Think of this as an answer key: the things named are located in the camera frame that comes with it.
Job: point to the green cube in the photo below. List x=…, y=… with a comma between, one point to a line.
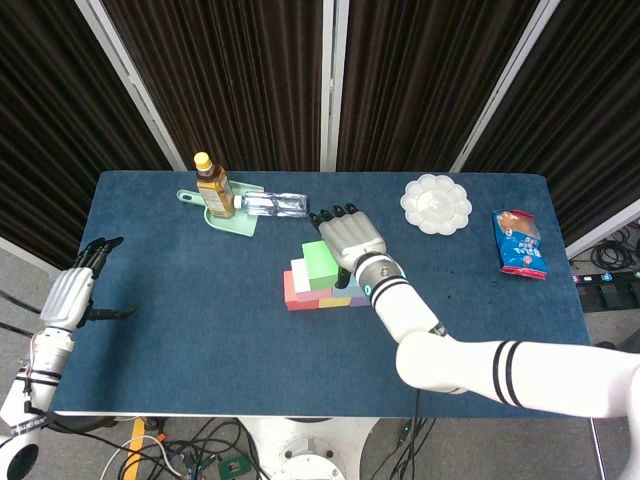
x=320, y=265

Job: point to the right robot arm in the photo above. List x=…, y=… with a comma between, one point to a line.
x=500, y=360

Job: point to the white partition post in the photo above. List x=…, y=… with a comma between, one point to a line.
x=132, y=80
x=500, y=85
x=333, y=85

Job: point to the yellow floor tape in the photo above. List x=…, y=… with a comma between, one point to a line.
x=134, y=445

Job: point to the clear water bottle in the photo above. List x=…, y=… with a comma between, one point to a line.
x=275, y=204

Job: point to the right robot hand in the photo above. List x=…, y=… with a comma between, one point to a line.
x=352, y=237

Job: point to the green circuit board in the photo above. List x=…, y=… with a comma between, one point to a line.
x=232, y=467

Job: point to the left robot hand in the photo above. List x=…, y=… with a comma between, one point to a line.
x=67, y=295

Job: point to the light blue cube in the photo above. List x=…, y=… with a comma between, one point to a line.
x=350, y=290

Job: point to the purple cube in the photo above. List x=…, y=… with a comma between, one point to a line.
x=359, y=300

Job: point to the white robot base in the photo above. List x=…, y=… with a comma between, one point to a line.
x=310, y=450

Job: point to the white flower paint palette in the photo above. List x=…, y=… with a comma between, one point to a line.
x=436, y=204

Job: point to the dark pleated partition panel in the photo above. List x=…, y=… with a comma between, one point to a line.
x=235, y=80
x=420, y=80
x=50, y=125
x=585, y=110

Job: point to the pink white cube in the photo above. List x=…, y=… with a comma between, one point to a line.
x=300, y=275

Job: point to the mint green plastic scoop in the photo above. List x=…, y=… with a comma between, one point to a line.
x=235, y=225

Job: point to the yellow tea bottle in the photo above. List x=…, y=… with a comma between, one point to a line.
x=214, y=192

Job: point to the blue snack bag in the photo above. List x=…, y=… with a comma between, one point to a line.
x=520, y=245

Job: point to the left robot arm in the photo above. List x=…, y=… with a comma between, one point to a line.
x=32, y=380

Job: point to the blue fabric table cover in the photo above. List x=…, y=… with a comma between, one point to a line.
x=250, y=365

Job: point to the red cube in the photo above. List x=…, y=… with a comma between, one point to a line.
x=292, y=297

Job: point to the yellow cube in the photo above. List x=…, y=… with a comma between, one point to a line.
x=334, y=302

